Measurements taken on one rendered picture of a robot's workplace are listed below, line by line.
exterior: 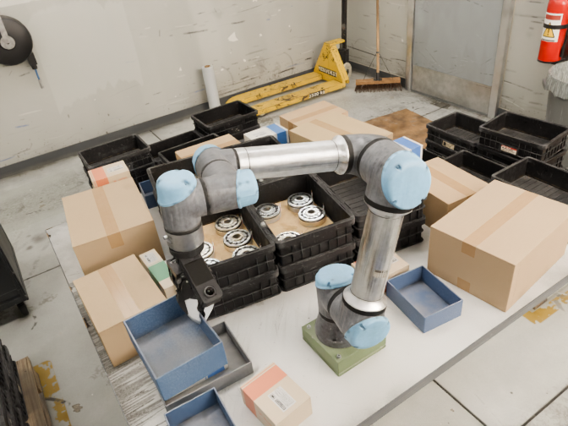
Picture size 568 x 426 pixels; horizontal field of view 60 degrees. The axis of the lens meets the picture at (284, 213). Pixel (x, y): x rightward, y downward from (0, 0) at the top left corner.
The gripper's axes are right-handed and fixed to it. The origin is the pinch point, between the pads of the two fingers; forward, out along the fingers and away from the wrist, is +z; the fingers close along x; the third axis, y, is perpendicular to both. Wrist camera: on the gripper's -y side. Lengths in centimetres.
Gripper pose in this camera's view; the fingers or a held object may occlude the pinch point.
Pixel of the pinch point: (202, 319)
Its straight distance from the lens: 114.0
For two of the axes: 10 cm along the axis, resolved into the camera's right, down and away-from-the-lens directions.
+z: 0.4, 8.5, 5.3
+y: -5.2, -4.3, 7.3
